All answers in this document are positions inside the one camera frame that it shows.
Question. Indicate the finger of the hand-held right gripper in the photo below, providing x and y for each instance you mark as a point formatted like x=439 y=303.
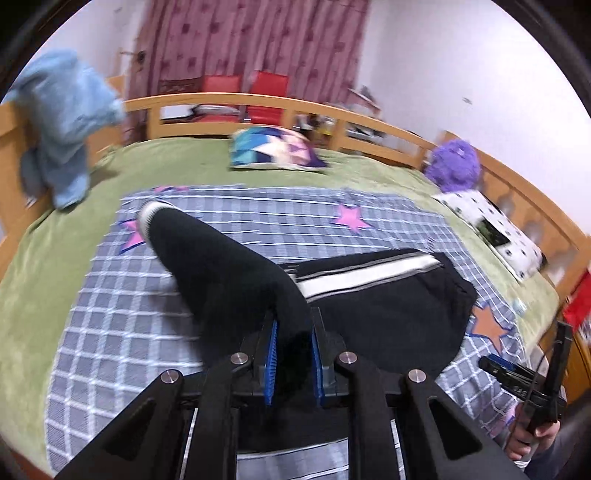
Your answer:
x=501 y=367
x=556 y=360

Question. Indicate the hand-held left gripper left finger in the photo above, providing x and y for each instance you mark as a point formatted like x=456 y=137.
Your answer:
x=272 y=360

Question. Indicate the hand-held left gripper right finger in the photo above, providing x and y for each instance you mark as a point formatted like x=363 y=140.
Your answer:
x=316 y=369

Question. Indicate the black pants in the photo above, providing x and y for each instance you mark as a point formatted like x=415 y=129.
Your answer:
x=221 y=272

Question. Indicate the person's right forearm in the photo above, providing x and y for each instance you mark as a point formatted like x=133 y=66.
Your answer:
x=545 y=464

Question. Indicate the person's right hand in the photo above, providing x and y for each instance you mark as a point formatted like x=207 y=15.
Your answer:
x=526 y=438

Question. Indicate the red box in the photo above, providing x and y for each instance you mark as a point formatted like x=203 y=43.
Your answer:
x=577 y=309

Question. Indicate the small white blue object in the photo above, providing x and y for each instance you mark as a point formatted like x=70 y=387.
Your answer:
x=520 y=305

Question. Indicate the white flower print pillow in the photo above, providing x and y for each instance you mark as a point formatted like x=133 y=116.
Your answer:
x=517 y=251

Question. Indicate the dark phone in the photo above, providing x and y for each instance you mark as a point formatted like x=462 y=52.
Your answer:
x=493 y=231

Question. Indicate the grey checked blanket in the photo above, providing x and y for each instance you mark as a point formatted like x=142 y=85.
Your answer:
x=115 y=314

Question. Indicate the purple plush toy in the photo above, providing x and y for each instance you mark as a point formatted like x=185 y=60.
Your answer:
x=455 y=164

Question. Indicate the colourful geometric pillow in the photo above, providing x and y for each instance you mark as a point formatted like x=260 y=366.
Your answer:
x=272 y=147

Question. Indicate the green bed sheet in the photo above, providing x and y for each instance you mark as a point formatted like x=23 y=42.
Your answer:
x=184 y=161

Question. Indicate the pile of cardboard boxes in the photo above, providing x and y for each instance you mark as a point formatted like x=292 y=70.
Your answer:
x=367 y=98

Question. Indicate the dark wooden chair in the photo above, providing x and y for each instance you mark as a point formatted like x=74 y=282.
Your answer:
x=180 y=85

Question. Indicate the light blue fleece blanket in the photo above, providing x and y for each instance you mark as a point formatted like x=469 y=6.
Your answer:
x=64 y=120

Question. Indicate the red patterned curtain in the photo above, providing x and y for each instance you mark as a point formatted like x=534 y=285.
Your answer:
x=254 y=41

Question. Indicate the wooden bed frame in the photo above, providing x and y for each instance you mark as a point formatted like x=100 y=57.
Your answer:
x=221 y=99

